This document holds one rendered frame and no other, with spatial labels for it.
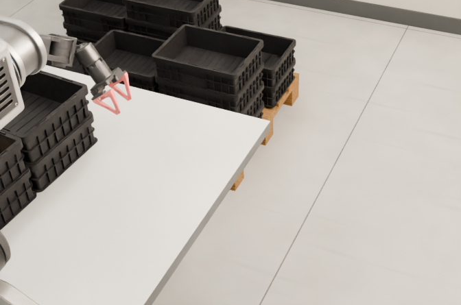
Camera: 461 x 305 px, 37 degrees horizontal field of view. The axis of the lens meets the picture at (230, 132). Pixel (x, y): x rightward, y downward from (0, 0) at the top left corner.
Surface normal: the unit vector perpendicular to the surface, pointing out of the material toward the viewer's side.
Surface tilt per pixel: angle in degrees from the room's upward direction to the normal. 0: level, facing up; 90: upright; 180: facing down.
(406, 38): 0
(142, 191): 0
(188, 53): 0
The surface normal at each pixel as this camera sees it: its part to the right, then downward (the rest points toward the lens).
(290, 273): -0.04, -0.78
